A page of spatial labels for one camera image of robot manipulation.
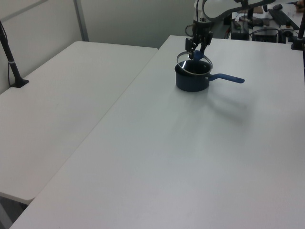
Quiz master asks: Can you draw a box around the black computer keyboard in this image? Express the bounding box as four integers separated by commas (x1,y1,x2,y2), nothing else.
268,9,303,29

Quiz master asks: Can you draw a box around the black electronics box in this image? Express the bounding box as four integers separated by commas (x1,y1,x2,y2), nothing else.
252,25,281,43

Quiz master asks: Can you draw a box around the dark saucepan with blue handle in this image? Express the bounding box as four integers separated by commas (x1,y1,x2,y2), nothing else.
174,60,245,92

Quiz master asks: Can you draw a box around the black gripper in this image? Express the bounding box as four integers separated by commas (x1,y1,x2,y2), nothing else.
185,21,213,59

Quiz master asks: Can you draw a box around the glass lid with blue knob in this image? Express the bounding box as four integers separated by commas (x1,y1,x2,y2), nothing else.
176,50,213,75

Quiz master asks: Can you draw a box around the black camera pole, white band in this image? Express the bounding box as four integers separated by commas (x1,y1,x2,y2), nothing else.
0,20,30,88

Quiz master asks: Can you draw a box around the black stand with round base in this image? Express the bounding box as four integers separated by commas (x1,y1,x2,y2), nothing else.
239,6,264,26

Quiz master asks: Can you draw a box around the black camera pole with clamp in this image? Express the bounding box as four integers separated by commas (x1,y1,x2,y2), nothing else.
290,14,305,51

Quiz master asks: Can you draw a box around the black device with green part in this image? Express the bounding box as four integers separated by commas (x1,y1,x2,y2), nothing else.
230,19,250,40

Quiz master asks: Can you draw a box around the white side table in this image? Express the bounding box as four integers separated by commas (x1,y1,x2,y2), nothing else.
0,41,159,205

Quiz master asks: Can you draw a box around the black cable on robot arm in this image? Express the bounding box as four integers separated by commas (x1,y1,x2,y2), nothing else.
185,0,201,38

